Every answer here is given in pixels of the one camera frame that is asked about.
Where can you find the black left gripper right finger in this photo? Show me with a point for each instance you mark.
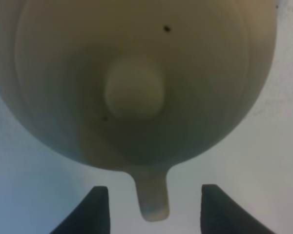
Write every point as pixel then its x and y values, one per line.
pixel 220 214

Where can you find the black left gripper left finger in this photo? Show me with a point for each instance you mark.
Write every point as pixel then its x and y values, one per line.
pixel 91 216

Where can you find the beige ceramic teapot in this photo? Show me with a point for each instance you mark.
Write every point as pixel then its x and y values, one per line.
pixel 136 86

